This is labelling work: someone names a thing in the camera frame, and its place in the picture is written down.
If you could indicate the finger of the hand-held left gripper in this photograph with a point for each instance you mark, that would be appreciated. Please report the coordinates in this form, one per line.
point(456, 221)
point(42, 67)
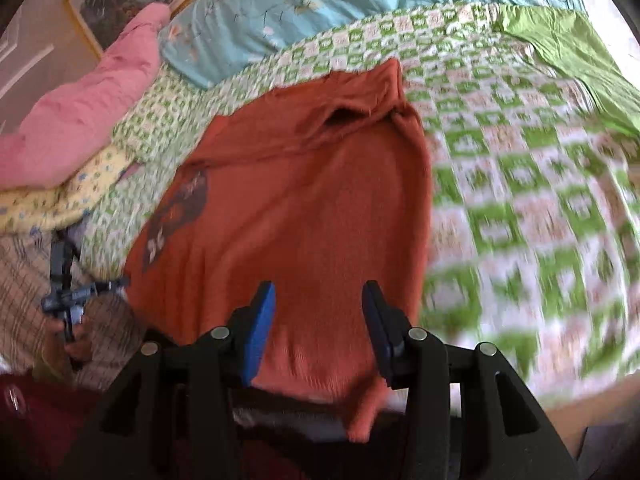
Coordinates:
point(100, 288)
point(59, 265)

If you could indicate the beige plaid cloth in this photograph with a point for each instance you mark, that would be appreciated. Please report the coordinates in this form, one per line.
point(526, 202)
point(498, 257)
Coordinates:
point(25, 280)

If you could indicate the dark red cloth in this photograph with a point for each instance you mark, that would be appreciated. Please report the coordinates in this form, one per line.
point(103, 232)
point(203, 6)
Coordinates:
point(30, 435)

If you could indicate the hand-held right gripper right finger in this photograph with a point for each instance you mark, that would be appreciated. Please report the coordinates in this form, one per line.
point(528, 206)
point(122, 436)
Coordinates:
point(378, 332)

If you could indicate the orange knit sweater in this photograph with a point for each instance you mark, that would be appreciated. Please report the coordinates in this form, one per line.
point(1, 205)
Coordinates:
point(300, 210)

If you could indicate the plain green cloth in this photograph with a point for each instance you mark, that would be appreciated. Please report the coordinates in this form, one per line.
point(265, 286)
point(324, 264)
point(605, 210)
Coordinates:
point(575, 50)

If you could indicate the green checked bedsheet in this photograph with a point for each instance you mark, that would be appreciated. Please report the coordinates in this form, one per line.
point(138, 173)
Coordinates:
point(525, 185)

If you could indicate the yellow floral cloth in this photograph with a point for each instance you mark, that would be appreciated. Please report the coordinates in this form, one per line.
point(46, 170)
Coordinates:
point(50, 205)

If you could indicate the pink blanket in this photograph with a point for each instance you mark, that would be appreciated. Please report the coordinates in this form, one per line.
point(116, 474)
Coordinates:
point(90, 110)

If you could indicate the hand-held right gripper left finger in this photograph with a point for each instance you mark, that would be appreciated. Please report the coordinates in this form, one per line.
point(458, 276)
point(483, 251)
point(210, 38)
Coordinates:
point(261, 332)

